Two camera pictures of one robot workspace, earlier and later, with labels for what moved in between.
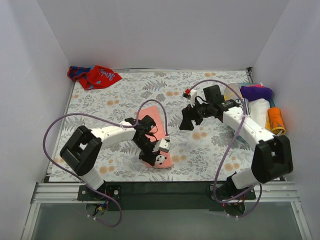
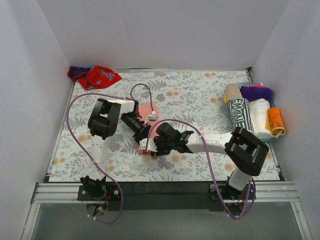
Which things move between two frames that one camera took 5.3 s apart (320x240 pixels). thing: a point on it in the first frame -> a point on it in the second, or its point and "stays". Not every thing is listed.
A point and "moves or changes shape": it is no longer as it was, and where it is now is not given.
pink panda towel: x=164 y=160 moves or changes shape
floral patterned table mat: x=160 y=125 stays
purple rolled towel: x=250 y=93 stays
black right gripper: x=191 y=114 -> x=157 y=146
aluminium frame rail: x=59 y=193 stays
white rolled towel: x=258 y=108 stays
